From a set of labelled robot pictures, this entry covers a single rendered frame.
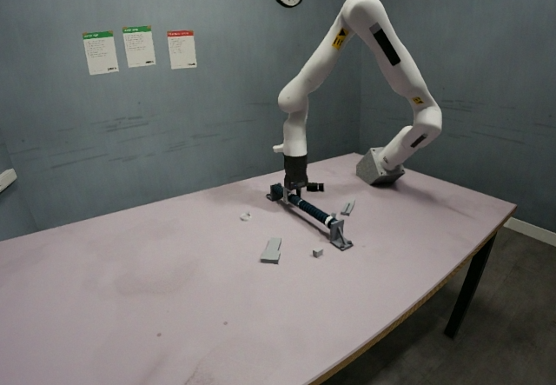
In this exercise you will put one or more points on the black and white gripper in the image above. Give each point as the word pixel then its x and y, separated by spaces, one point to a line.
pixel 295 165

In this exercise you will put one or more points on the short black cylinder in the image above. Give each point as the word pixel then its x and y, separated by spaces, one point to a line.
pixel 316 186

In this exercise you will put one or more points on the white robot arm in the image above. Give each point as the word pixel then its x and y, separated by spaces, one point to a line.
pixel 369 20

